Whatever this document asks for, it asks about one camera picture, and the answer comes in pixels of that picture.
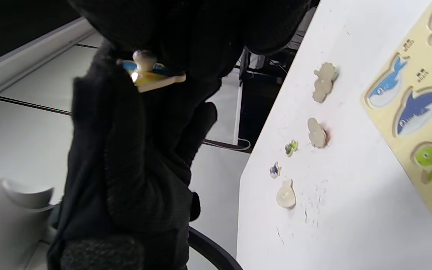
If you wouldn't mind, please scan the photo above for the black and white controller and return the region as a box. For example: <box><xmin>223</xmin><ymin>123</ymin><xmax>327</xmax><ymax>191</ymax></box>
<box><xmin>0</xmin><ymin>174</ymin><xmax>243</xmax><ymax>270</ymax></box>

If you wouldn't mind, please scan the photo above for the wooden puzzle frame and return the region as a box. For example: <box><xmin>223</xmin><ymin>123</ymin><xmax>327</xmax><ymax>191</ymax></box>
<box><xmin>362</xmin><ymin>0</ymin><xmax>432</xmax><ymax>242</ymax></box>

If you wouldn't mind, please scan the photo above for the green turtle puzzle piece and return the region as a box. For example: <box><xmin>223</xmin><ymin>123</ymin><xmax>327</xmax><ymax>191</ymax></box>
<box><xmin>285</xmin><ymin>140</ymin><xmax>299</xmax><ymax>157</ymax></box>

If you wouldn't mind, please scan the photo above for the white hanging cord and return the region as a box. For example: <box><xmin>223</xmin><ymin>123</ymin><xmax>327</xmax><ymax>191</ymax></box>
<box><xmin>202</xmin><ymin>138</ymin><xmax>252</xmax><ymax>152</ymax></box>

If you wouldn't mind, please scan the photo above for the wooden seahorse-shaped puzzle piece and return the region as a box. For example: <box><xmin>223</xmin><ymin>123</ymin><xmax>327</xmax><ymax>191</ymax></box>
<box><xmin>312</xmin><ymin>62</ymin><xmax>339</xmax><ymax>103</ymax></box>

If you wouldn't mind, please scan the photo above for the wooden octopus-shaped puzzle piece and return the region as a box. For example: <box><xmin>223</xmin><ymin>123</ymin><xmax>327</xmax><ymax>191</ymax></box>
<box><xmin>307</xmin><ymin>118</ymin><xmax>328</xmax><ymax>149</ymax></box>

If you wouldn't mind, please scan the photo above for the person's right hand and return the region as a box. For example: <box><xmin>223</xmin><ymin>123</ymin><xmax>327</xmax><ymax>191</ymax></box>
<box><xmin>47</xmin><ymin>0</ymin><xmax>312</xmax><ymax>270</ymax></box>

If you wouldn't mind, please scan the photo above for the blue yellow fish puzzle piece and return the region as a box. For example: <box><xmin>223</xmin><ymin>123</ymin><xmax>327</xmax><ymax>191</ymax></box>
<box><xmin>120</xmin><ymin>50</ymin><xmax>186</xmax><ymax>93</ymax></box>

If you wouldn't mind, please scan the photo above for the wooden whale-shaped puzzle piece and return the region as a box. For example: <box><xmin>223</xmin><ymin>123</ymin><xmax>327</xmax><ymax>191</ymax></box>
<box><xmin>276</xmin><ymin>179</ymin><xmax>297</xmax><ymax>209</ymax></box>

